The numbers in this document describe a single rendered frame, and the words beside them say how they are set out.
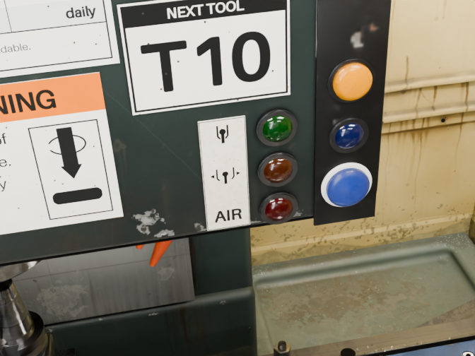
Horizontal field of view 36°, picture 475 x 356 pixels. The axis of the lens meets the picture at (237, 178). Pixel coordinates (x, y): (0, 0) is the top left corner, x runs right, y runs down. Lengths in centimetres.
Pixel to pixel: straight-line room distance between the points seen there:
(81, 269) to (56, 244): 85
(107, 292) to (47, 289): 11
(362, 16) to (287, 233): 146
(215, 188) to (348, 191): 9
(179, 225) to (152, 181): 4
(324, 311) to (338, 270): 14
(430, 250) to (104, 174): 160
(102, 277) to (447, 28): 92
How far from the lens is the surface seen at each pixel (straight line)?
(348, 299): 189
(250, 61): 45
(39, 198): 49
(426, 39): 172
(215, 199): 49
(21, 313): 82
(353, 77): 46
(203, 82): 45
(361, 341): 136
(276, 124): 47
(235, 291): 148
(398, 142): 183
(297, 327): 182
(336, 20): 45
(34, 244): 51
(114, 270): 137
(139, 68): 44
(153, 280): 139
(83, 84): 44
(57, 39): 43
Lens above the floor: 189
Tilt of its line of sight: 34 degrees down
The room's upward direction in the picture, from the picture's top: 3 degrees counter-clockwise
